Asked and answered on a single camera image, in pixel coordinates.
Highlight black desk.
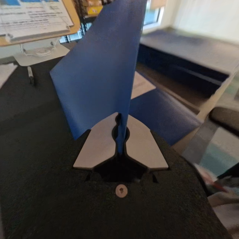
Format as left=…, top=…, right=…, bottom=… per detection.
left=0, top=43, right=230, bottom=169

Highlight grey blue bench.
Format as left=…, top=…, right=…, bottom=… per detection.
left=138, top=28, right=239, bottom=92

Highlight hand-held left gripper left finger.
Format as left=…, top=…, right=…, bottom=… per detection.
left=73, top=112, right=120, bottom=170

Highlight black marker pen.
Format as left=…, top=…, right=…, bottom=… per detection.
left=27, top=66, right=36, bottom=86

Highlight white paper sheet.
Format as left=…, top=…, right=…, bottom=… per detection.
left=131, top=72, right=156, bottom=100
left=0, top=63, right=18, bottom=89

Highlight metal storage shelf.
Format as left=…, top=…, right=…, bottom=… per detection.
left=59, top=0, right=104, bottom=44

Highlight brown clipboard with papers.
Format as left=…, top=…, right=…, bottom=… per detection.
left=0, top=0, right=81, bottom=47

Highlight window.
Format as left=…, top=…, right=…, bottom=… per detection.
left=143, top=0, right=165, bottom=28

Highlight red and white object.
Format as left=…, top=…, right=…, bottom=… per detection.
left=193, top=164, right=228, bottom=193

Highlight clear acrylic stand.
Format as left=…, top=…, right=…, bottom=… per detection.
left=15, top=38, right=70, bottom=67

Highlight grey cloth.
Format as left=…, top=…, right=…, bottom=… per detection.
left=207, top=192, right=239, bottom=235

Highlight blue paper sheet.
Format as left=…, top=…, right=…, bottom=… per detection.
left=129, top=89, right=202, bottom=146
left=50, top=0, right=147, bottom=155

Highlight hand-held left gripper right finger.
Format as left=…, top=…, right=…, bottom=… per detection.
left=121, top=115, right=169, bottom=170

